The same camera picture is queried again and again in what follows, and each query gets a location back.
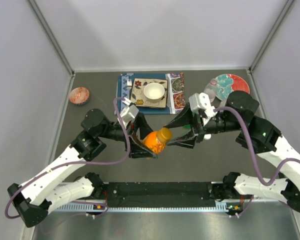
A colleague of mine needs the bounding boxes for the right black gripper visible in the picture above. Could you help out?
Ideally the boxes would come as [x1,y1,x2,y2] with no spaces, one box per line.
[163,102,243,149]

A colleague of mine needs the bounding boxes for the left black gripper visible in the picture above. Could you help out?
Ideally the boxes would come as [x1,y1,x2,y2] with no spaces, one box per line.
[97,112,163,158]

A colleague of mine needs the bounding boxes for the orange plastic bottle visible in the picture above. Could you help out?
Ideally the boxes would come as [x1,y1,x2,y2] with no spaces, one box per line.
[143,131,167,154]

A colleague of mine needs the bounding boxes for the clear bottle red label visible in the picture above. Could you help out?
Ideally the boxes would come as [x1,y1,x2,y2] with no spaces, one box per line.
[203,78,218,103]

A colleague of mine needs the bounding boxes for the white bottle cap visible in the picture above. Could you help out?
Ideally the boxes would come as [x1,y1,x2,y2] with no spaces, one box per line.
[204,134,212,140]

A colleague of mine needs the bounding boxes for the orange bottle cap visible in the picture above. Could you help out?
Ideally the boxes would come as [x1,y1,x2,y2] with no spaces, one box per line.
[156,127,173,143]

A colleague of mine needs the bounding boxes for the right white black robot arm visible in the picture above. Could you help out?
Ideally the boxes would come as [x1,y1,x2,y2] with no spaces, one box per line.
[166,90,300,213]

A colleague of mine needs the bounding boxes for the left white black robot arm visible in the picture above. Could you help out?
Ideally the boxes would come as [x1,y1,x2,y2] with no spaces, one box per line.
[7,105,157,228]

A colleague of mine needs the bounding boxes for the square floral plate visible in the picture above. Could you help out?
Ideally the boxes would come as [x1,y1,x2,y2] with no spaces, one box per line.
[130,78,168,109]

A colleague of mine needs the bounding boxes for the white ceramic bowl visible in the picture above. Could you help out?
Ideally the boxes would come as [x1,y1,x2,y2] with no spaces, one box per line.
[143,82,166,101]

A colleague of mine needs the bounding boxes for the red teal round plate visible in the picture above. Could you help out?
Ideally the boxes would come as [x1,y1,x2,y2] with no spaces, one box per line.
[214,73,250,101]

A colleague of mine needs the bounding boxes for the small red patterned bowl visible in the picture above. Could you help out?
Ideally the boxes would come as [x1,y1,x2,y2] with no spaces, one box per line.
[68,87,90,106]

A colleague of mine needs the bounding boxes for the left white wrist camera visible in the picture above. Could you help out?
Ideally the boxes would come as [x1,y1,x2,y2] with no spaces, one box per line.
[120,97,139,128]

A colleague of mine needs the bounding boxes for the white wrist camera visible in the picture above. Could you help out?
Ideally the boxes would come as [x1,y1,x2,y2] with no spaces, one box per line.
[188,92,217,118]
[120,97,139,128]

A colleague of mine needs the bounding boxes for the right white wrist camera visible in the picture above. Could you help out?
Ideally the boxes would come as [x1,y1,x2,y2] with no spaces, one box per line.
[188,92,217,118]

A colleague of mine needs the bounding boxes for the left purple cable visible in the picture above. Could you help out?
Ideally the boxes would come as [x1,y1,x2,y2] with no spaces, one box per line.
[4,97,131,219]

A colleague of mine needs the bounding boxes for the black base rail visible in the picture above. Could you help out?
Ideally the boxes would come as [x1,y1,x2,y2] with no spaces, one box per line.
[52,181,300,216]

